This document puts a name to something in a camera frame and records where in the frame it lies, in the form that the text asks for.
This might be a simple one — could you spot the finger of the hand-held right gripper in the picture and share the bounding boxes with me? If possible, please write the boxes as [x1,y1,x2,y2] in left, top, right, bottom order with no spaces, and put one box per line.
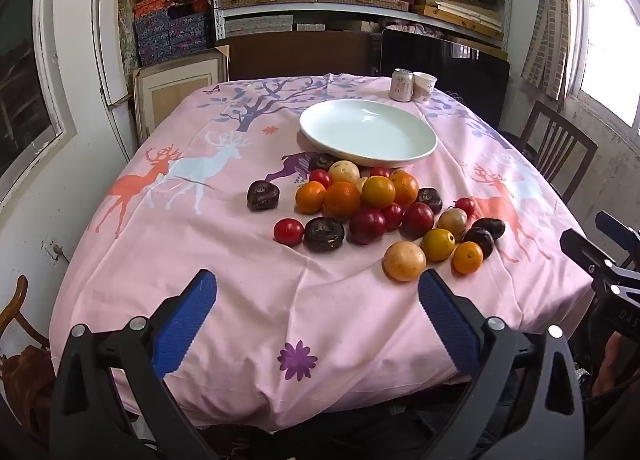
[596,211,640,253]
[560,228,617,287]

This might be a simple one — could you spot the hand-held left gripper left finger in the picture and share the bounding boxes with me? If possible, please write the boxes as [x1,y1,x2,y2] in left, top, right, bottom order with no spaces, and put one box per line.
[49,269,221,460]

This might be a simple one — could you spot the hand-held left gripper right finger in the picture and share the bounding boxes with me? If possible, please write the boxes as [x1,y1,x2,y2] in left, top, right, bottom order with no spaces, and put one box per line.
[417,269,583,460]

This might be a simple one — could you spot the yellowish orange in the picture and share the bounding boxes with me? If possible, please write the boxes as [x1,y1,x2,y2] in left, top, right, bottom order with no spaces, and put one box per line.
[421,228,456,262]

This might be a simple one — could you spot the red plum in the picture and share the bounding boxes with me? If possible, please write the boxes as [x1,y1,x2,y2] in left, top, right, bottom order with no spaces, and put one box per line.
[349,208,387,245]
[401,202,435,239]

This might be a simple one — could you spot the white oval plate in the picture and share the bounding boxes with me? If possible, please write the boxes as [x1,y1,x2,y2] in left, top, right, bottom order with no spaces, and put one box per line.
[299,99,438,168]

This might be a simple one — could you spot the person's right hand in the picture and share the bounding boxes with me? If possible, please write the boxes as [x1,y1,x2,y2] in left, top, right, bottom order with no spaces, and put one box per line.
[597,334,639,394]

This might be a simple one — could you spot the pink deer print tablecloth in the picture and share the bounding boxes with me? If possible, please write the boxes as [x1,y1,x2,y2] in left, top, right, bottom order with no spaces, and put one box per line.
[50,74,594,436]

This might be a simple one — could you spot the dark wooden slat chair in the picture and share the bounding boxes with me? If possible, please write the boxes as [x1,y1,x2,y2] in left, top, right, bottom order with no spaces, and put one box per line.
[500,100,599,205]

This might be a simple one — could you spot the curved wooden chair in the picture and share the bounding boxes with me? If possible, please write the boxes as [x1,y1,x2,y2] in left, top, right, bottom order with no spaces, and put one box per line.
[0,274,56,356]

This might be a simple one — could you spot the brown bag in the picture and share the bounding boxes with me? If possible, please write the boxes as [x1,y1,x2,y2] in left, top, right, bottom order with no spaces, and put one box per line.
[0,345,57,436]

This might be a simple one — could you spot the bright glass window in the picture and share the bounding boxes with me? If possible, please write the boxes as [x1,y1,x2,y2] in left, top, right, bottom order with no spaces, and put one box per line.
[565,0,640,141]

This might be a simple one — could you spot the brick pattern curtain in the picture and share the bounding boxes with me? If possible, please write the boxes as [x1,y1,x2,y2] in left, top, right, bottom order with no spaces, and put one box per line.
[520,0,576,101]

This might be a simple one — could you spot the glossy black panel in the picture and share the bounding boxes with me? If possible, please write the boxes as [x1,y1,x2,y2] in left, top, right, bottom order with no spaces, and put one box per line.
[380,29,511,128]

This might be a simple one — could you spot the white paper cup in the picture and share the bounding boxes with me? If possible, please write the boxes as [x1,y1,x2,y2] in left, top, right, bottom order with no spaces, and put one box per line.
[411,71,438,103]

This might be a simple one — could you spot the beige framed picture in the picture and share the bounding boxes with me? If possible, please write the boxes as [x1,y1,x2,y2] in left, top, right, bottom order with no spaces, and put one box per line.
[132,51,230,141]

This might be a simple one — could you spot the white drink can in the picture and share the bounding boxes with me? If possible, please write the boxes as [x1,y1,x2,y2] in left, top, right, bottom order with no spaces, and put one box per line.
[389,68,414,102]

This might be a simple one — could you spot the stack of wooden boards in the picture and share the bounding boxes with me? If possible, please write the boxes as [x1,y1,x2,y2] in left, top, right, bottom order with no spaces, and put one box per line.
[415,0,506,41]

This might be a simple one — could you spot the pink folded cloth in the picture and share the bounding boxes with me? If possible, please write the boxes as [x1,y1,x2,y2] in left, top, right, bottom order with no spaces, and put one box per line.
[385,22,441,38]

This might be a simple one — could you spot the dark white-framed window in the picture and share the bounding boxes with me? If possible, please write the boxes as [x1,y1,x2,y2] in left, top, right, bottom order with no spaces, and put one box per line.
[0,0,77,201]

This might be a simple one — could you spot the stack of blue patterned boxes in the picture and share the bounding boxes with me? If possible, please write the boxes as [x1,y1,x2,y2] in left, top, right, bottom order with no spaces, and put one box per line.
[134,0,211,66]

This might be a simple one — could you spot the brown board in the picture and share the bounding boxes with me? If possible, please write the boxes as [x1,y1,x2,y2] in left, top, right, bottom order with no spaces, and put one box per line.
[215,31,383,82]

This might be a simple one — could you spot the white leaning boards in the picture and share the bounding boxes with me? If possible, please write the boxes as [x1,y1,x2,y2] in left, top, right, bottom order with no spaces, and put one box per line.
[91,0,133,106]

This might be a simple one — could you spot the mottled grey board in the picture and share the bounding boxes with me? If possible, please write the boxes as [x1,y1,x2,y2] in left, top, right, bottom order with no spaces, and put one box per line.
[116,0,140,86]

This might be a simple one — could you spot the grey patterned box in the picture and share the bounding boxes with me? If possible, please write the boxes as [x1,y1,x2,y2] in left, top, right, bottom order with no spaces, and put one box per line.
[225,15,293,38]

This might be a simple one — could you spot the wall socket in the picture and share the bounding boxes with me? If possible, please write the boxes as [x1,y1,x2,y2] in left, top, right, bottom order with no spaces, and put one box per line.
[42,237,71,263]

